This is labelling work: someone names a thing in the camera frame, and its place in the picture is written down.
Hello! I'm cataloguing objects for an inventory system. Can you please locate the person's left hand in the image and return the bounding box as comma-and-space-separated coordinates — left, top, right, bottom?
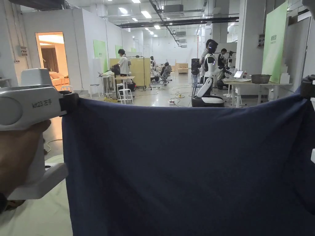
0, 120, 51, 197

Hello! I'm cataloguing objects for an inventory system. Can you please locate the white stool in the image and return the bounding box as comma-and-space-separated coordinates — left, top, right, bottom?
90, 84, 101, 99
118, 88, 134, 105

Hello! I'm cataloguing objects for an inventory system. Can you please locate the white desk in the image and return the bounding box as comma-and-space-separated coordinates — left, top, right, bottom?
97, 71, 117, 97

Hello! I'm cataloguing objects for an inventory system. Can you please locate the grey office chair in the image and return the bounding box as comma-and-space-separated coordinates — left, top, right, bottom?
157, 67, 173, 86

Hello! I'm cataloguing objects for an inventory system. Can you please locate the bed with white sheet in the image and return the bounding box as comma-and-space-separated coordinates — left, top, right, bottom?
0, 155, 74, 236

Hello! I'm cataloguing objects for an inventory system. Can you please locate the wooden crate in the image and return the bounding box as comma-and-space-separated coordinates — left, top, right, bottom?
174, 62, 189, 74

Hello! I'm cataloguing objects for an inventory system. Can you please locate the wooden panel cabinet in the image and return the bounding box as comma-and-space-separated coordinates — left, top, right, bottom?
109, 57, 151, 88

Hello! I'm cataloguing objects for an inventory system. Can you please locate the dark blue garment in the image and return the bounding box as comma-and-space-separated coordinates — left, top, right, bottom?
61, 85, 315, 236

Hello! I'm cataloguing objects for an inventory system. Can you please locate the green display board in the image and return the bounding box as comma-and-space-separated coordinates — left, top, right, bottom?
261, 0, 289, 84

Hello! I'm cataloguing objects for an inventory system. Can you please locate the white humanoid robot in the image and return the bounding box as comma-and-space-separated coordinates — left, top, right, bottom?
192, 40, 232, 108

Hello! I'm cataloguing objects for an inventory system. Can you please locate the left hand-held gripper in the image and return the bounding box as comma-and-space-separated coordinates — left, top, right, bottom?
0, 68, 80, 200

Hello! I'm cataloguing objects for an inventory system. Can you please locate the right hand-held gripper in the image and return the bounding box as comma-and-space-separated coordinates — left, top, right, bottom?
301, 74, 315, 108

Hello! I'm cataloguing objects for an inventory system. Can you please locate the beige sofa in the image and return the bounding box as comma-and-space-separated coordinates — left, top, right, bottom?
49, 71, 70, 87

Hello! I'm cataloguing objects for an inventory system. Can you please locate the white table with metal basin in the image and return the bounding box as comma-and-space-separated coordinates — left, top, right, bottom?
222, 71, 294, 108

